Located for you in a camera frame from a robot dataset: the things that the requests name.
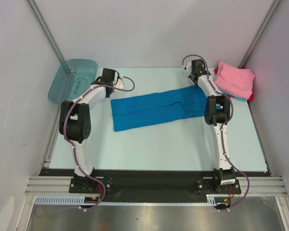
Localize light blue folded t-shirt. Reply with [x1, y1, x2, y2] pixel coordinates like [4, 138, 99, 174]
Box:
[221, 90, 247, 102]

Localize aluminium frame post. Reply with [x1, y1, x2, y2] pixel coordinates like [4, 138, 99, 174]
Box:
[238, 0, 283, 68]
[25, 0, 66, 64]

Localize white slotted cable duct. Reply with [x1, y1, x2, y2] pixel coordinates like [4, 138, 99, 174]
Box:
[35, 195, 226, 206]

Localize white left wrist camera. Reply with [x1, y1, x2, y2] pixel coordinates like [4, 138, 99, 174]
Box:
[113, 76, 125, 89]

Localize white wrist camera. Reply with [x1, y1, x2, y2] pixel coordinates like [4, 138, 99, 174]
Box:
[113, 76, 125, 89]
[182, 61, 192, 73]

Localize pink folded t-shirt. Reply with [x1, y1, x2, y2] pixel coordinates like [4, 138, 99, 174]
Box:
[213, 60, 256, 99]

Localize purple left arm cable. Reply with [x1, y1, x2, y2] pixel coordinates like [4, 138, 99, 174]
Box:
[62, 76, 135, 212]

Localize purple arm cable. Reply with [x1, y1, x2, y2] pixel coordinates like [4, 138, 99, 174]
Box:
[181, 54, 250, 212]
[62, 76, 135, 212]

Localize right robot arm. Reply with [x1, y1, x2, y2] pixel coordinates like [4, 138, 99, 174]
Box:
[185, 55, 236, 193]

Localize teal translucent plastic bin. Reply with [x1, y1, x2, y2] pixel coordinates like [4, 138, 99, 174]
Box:
[48, 59, 98, 105]

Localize aluminium front rail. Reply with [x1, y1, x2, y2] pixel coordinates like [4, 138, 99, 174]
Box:
[25, 176, 288, 197]

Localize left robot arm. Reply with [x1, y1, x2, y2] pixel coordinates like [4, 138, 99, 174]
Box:
[59, 68, 122, 193]

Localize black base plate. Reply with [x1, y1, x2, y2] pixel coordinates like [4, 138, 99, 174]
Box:
[38, 168, 273, 204]

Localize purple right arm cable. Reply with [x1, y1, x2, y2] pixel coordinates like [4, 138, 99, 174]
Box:
[181, 54, 250, 212]

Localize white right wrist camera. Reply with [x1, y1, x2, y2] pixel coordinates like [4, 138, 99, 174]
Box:
[182, 61, 192, 73]

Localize right aluminium frame post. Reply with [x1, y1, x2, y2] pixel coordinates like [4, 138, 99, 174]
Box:
[238, 0, 283, 68]

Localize left aluminium frame post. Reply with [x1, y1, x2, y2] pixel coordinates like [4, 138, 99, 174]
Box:
[25, 0, 66, 64]

